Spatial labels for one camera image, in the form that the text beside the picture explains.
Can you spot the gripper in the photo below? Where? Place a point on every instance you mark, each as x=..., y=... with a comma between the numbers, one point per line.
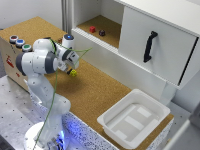
x=72, y=58

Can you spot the yellow block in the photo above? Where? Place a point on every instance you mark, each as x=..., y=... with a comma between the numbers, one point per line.
x=73, y=73

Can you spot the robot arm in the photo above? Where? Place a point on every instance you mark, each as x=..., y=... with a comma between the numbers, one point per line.
x=38, y=63

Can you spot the pink block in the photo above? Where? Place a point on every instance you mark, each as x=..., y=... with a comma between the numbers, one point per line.
x=92, y=29

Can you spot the purple block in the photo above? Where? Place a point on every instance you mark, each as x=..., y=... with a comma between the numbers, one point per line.
x=102, y=32

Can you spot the green button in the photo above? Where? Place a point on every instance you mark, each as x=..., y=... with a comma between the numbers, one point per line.
x=26, y=47

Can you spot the blue button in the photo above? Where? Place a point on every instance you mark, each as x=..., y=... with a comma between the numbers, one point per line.
x=20, y=42

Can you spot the red button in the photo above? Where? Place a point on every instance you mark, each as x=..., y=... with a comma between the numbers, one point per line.
x=13, y=38

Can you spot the white cabinet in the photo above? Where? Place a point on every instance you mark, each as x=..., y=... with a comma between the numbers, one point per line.
x=133, y=40

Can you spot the white sliding door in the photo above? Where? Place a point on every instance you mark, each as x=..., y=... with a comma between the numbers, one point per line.
x=156, y=46

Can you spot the white plastic box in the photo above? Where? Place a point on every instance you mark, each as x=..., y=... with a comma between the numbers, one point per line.
x=133, y=118

